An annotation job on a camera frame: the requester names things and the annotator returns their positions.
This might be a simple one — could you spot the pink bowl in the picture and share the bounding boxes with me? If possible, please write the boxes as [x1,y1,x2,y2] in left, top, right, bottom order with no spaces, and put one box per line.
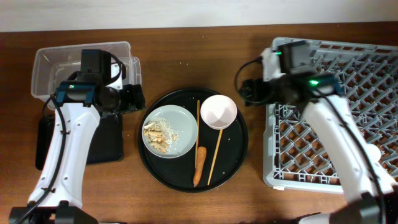
[200,95,238,130]

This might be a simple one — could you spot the peanut shells and rice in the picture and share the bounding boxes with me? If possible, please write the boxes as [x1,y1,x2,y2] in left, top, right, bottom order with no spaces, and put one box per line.
[143,117,179,154]

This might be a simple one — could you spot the grey plate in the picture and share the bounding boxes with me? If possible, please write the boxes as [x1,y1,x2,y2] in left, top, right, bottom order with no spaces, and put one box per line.
[141,105,197,159]

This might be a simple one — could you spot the wooden chopstick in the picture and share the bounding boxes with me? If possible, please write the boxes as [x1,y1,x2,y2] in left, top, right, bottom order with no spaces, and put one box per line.
[207,129,223,186]
[195,100,200,168]

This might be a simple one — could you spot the orange carrot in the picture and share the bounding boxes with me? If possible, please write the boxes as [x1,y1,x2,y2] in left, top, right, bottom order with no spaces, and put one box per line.
[193,146,206,187]

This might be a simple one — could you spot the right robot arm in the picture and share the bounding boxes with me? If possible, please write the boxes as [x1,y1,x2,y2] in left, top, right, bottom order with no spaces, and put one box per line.
[236,73,397,223]

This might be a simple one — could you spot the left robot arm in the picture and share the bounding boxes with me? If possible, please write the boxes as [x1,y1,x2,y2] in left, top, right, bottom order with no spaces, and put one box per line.
[9,81,145,223]

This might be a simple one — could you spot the grey dishwasher rack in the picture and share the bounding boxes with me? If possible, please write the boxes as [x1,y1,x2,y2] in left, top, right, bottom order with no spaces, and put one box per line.
[263,40,397,194]

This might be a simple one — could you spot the black rectangular tray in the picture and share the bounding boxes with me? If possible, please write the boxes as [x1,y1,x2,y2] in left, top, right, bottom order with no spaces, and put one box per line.
[35,114,124,170]

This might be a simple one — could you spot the round black tray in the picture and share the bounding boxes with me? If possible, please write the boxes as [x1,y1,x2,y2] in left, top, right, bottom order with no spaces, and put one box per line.
[138,88,248,193]

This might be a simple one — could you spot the clear plastic bin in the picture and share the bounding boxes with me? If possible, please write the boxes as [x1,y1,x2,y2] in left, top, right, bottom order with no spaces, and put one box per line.
[31,41,142,114]

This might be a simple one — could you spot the left black cable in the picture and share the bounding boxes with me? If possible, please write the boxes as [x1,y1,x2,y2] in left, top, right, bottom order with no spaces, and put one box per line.
[12,52,127,224]

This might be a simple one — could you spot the black cable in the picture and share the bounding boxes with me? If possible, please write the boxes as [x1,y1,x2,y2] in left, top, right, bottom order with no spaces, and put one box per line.
[233,56,388,224]
[12,52,127,224]

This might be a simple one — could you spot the right black cable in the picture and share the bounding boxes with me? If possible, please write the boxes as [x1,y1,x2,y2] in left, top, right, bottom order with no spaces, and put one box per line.
[233,56,388,224]

